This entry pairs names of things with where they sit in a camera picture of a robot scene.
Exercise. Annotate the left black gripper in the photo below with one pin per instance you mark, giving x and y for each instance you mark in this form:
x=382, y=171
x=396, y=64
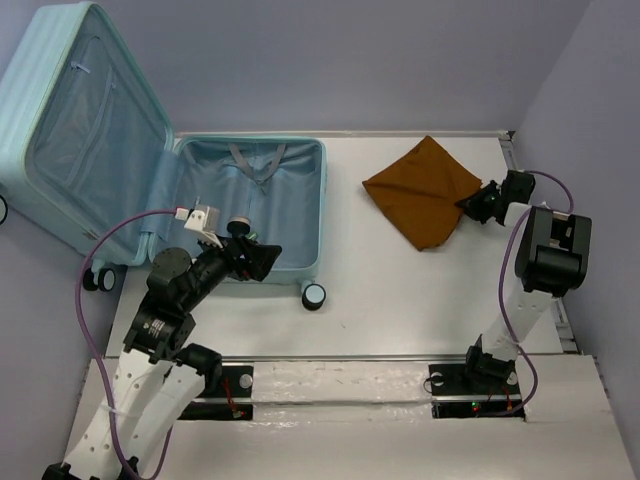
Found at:
x=257, y=263

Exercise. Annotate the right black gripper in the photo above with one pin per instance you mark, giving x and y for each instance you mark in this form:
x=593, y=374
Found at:
x=471, y=207

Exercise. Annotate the round cosmetic compact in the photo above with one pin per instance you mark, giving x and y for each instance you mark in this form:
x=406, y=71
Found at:
x=239, y=226

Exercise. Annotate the brown cloth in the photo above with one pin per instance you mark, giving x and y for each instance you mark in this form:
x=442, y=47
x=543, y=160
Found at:
x=418, y=193

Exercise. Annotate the light blue hardshell suitcase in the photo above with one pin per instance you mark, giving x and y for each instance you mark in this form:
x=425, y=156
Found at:
x=89, y=154

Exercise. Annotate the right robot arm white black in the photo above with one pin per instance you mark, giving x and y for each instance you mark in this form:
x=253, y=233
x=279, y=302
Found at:
x=547, y=256

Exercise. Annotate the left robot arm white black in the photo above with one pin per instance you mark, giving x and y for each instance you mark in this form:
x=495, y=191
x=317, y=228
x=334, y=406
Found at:
x=159, y=371

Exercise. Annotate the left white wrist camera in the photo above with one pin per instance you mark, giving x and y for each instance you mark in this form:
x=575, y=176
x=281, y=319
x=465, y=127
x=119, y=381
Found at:
x=202, y=219

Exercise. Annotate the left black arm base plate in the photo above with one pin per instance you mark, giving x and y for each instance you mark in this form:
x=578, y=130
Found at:
x=229, y=400

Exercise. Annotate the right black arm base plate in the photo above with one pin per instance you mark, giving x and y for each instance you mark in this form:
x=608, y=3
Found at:
x=456, y=396

